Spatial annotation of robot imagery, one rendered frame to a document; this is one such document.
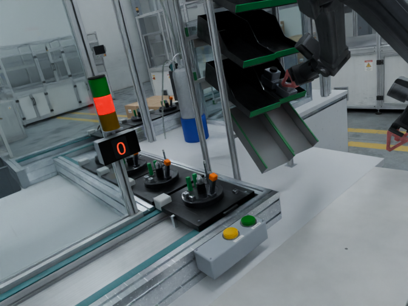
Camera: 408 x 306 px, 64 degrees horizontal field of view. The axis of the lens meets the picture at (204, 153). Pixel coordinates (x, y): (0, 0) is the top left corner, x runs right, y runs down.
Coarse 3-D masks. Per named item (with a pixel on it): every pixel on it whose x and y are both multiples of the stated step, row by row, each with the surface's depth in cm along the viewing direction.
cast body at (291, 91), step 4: (288, 76) 116; (280, 80) 116; (288, 80) 114; (276, 84) 121; (280, 84) 117; (276, 88) 119; (280, 88) 117; (284, 88) 116; (288, 88) 115; (292, 88) 116; (276, 92) 120; (280, 92) 118; (284, 92) 117; (288, 92) 115; (292, 92) 116; (296, 92) 117; (284, 96) 117; (288, 96) 116
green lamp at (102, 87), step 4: (104, 76) 91; (88, 80) 90; (92, 80) 89; (96, 80) 89; (100, 80) 89; (104, 80) 90; (92, 84) 89; (96, 84) 89; (100, 84) 89; (104, 84) 90; (92, 88) 90; (96, 88) 89; (100, 88) 90; (104, 88) 90; (108, 88) 92; (92, 92) 90; (96, 92) 90; (100, 92) 90; (104, 92) 90; (108, 92) 91; (92, 96) 92; (96, 96) 90; (100, 96) 90
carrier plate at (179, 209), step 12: (204, 180) 120; (216, 180) 118; (180, 192) 114; (228, 192) 107; (240, 192) 106; (252, 192) 105; (168, 204) 108; (180, 204) 106; (216, 204) 102; (228, 204) 100; (240, 204) 102; (180, 216) 99; (192, 216) 98; (204, 216) 96; (216, 216) 96; (204, 228) 94
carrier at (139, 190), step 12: (156, 168) 125; (180, 168) 135; (132, 180) 127; (144, 180) 125; (156, 180) 123; (168, 180) 121; (180, 180) 124; (192, 180) 122; (144, 192) 119; (156, 192) 118; (168, 192) 116
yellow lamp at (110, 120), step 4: (112, 112) 93; (100, 116) 93; (104, 116) 92; (108, 116) 92; (112, 116) 93; (116, 116) 94; (100, 120) 94; (104, 120) 93; (108, 120) 93; (112, 120) 93; (116, 120) 94; (104, 124) 93; (108, 124) 93; (112, 124) 93; (116, 124) 94; (104, 128) 94; (108, 128) 93; (112, 128) 94; (116, 128) 94
